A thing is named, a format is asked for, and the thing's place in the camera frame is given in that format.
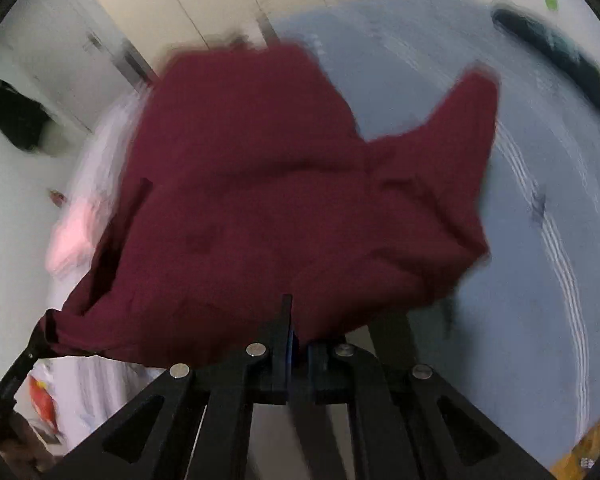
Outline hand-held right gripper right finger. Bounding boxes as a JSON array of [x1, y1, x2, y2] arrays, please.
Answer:
[[292, 342, 556, 480]]

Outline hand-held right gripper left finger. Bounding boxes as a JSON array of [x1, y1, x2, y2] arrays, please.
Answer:
[[42, 294, 301, 480]]

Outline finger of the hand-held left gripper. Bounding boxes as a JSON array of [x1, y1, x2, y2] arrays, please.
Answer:
[[0, 310, 56, 441]]

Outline maroon garment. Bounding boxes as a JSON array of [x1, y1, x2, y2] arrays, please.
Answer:
[[40, 42, 501, 368]]

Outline orange plastic bag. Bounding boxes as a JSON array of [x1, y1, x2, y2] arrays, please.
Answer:
[[27, 375, 61, 436]]

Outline pink garment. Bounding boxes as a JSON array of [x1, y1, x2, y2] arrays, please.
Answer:
[[47, 195, 111, 276]]

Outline striped bed sheet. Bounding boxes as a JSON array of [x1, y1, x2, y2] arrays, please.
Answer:
[[50, 0, 600, 466]]

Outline black hanging garment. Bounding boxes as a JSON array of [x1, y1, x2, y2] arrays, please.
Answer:
[[0, 80, 56, 153]]

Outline white door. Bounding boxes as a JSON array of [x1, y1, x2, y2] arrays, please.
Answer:
[[10, 0, 156, 133]]

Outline silver suitcase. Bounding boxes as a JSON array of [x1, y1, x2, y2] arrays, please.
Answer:
[[122, 49, 157, 87]]

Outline black elongated object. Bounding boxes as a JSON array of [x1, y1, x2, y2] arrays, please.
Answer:
[[490, 2, 600, 111]]

